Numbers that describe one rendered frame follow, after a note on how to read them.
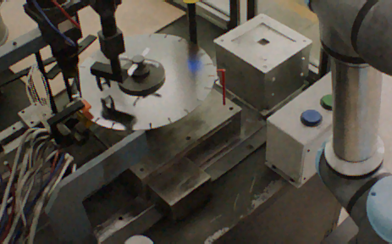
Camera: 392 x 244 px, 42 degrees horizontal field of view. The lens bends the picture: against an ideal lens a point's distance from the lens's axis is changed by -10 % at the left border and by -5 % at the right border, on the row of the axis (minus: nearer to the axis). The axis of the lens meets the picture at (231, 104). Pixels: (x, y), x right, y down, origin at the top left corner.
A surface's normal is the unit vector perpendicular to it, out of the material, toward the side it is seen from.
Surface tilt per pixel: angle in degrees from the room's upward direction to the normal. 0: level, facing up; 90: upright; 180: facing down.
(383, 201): 7
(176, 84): 0
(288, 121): 0
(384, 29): 58
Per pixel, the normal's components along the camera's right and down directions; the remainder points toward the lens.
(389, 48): -0.47, 0.46
